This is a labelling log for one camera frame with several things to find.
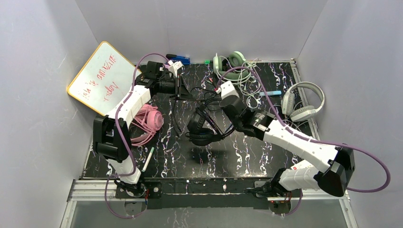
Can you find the black blue headphones with cable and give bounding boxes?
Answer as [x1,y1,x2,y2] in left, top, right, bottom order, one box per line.
[174,89,235,146]

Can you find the pink headphones with cable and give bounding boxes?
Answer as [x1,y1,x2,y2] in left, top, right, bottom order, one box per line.
[131,104,163,146]

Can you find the white headphones with cable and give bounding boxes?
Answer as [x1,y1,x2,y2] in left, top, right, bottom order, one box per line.
[281,82,326,122]

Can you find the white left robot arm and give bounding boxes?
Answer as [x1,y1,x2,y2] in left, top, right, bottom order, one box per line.
[93,60,190,184]

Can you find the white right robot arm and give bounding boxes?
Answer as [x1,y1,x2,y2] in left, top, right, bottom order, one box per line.
[216,81,355,197]

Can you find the blue black marker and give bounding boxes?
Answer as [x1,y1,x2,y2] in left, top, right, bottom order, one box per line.
[165,54,191,66]

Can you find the light blue marker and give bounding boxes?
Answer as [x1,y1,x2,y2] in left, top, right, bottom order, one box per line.
[259,91,282,96]

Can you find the yellow framed whiteboard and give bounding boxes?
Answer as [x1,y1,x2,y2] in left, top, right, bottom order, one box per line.
[67,41,135,115]

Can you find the white green marker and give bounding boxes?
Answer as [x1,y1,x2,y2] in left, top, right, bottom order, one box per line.
[141,147,155,172]

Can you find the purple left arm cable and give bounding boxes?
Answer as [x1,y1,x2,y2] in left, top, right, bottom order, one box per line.
[105,53,171,219]

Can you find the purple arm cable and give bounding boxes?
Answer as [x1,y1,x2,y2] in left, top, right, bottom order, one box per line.
[215,66,392,218]
[105,53,171,219]

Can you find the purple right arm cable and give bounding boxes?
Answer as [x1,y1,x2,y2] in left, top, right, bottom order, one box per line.
[215,66,392,218]

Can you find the green headphones with cable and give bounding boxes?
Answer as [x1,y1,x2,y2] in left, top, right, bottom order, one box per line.
[212,51,261,109]

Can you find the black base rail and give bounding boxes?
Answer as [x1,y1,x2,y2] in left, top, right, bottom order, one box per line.
[67,176,347,211]

